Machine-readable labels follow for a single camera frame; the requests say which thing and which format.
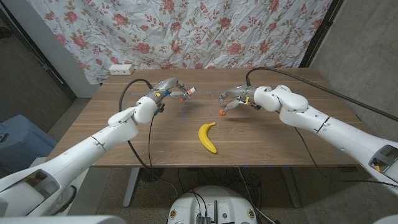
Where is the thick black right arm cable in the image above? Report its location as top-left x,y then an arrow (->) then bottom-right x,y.
245,67 -> 398,123

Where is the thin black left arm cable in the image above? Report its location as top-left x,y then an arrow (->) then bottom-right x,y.
147,112 -> 156,169

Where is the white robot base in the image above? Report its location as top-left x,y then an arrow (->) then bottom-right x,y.
167,185 -> 258,224

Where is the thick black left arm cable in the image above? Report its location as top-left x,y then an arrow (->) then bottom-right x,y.
118,78 -> 178,200

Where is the white power strip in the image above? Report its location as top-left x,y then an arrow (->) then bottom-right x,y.
108,63 -> 135,76

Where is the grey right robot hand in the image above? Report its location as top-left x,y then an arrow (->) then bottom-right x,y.
217,84 -> 257,118

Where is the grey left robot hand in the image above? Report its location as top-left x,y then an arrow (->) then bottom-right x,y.
146,77 -> 192,103

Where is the black backdrop stand pole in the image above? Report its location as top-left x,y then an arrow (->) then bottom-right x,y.
298,0 -> 345,68

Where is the floral backdrop cloth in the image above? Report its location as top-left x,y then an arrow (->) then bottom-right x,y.
27,0 -> 333,85

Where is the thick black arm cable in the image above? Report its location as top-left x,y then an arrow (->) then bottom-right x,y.
245,67 -> 398,123
118,78 -> 178,200

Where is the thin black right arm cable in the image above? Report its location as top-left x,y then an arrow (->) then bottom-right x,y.
294,126 -> 398,189

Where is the grey table leg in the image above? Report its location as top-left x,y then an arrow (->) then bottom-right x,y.
123,167 -> 141,208
281,167 -> 302,208

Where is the grey sneaker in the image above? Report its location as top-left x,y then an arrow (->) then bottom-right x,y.
51,185 -> 77,216

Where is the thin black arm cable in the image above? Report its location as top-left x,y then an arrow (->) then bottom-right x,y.
147,112 -> 156,169
294,126 -> 398,189

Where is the yellow toy banana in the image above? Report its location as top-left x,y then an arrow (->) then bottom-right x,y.
198,121 -> 218,154

